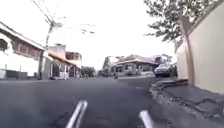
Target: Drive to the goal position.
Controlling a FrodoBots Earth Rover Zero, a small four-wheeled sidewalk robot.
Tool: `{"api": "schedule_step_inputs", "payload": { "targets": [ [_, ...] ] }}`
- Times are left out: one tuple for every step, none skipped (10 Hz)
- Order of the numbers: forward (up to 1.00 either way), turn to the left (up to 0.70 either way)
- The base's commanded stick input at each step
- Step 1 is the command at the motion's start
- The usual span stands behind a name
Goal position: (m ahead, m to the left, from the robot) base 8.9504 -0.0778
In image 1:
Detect cracked concrete pavement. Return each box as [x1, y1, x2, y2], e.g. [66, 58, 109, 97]
[149, 78, 224, 128]

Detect pale concrete kerb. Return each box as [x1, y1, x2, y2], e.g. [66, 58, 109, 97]
[116, 74, 156, 81]

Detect building with red roof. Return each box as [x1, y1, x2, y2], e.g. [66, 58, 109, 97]
[42, 54, 79, 80]

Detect grey asphalt road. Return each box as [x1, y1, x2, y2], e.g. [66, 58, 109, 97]
[0, 75, 178, 128]

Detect overhead wires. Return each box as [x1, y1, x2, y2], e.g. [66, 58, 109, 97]
[31, 0, 101, 39]

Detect corner building with porch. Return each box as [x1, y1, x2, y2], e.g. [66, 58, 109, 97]
[108, 54, 159, 77]

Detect utility pole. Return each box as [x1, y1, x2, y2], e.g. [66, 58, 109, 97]
[37, 20, 64, 80]

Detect white building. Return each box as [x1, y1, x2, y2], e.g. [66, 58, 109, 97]
[0, 21, 46, 81]

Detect large dark green tree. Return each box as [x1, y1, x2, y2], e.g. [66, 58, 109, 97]
[143, 0, 218, 44]

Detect two-storey building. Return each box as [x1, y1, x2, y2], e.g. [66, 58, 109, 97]
[49, 43, 83, 78]

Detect robot's own part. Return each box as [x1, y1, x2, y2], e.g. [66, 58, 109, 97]
[65, 99, 89, 128]
[138, 109, 154, 128]

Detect pale vehicle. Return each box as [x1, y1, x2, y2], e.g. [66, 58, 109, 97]
[153, 62, 178, 78]

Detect pale tall building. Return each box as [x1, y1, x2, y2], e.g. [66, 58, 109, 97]
[151, 53, 174, 66]

